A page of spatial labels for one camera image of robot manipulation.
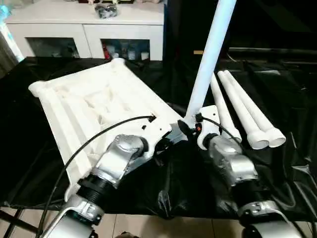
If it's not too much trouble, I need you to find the white plastic table leg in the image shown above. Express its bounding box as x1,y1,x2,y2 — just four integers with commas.
183,0,236,124
210,73,243,143
224,70,287,148
217,70,270,150

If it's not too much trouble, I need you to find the white plastic table top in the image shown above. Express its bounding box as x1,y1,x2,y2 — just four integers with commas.
28,58,185,202

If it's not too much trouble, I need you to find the black plastic mat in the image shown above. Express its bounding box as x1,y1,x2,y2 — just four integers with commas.
0,56,317,221

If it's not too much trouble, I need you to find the white glass-door cabinet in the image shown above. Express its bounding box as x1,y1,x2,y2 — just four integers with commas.
4,3,165,61

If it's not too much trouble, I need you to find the grey object on cabinet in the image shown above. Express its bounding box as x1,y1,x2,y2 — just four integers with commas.
95,2,120,19

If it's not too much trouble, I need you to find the grey curtain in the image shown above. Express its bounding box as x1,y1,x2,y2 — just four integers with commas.
0,19,25,75

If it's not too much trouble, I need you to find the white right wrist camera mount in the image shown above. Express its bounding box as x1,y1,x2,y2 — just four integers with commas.
197,105,221,151

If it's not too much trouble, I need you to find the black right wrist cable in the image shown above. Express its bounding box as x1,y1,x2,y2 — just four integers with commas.
197,114,308,238

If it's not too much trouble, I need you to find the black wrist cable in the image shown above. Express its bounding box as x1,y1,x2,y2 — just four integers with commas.
37,114,157,238
197,114,308,238

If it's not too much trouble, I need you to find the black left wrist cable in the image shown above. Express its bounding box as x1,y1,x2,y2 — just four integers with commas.
37,114,157,238

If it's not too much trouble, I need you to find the blue vertical post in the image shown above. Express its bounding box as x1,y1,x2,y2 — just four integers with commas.
162,0,172,60

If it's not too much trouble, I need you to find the black folding table frame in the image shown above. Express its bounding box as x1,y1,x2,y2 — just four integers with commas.
0,208,35,238

